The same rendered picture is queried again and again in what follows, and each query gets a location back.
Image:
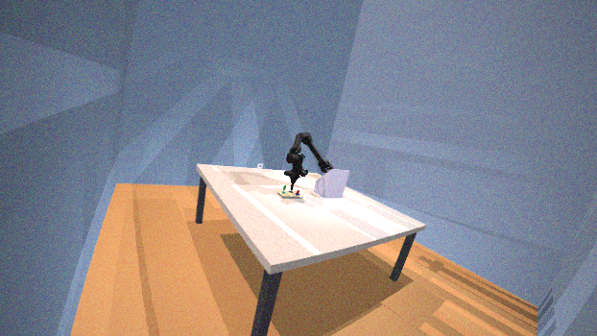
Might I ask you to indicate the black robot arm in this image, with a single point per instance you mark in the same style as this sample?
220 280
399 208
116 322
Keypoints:
293 157

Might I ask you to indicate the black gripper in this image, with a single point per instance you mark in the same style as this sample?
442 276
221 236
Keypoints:
292 174

